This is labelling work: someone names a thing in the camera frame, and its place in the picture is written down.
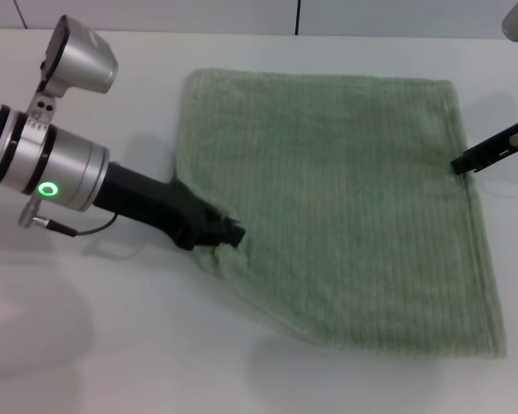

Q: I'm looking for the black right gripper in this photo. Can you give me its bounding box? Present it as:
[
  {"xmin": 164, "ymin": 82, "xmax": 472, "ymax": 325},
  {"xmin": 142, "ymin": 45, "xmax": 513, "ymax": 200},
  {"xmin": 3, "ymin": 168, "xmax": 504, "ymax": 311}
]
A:
[{"xmin": 450, "ymin": 113, "xmax": 518, "ymax": 176}]

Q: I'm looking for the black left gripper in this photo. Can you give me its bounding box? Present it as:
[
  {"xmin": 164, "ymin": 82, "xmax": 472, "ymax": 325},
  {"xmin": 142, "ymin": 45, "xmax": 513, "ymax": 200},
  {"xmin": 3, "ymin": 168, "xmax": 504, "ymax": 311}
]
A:
[{"xmin": 93, "ymin": 160, "xmax": 248, "ymax": 252}]

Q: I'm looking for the pale green ribbed towel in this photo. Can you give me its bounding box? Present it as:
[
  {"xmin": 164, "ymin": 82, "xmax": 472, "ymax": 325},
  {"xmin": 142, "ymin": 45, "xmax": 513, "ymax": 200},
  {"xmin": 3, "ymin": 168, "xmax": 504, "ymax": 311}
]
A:
[{"xmin": 171, "ymin": 67, "xmax": 509, "ymax": 360}]

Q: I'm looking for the grey left wrist cable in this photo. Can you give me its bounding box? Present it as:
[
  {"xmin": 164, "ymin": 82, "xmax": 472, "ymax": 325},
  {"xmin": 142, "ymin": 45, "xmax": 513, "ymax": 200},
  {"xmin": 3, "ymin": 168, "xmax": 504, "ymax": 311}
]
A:
[{"xmin": 18, "ymin": 199, "xmax": 118, "ymax": 238}]

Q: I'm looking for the silver left camera bracket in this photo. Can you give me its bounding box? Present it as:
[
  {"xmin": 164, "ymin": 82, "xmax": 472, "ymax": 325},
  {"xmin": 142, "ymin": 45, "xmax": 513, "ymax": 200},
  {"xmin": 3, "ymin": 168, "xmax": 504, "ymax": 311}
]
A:
[{"xmin": 27, "ymin": 80, "xmax": 70, "ymax": 131}]

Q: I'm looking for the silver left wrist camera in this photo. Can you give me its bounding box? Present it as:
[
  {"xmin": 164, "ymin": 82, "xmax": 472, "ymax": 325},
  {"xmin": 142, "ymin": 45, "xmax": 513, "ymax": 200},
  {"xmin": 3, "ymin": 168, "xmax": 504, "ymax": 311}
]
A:
[{"xmin": 38, "ymin": 14, "xmax": 120, "ymax": 97}]

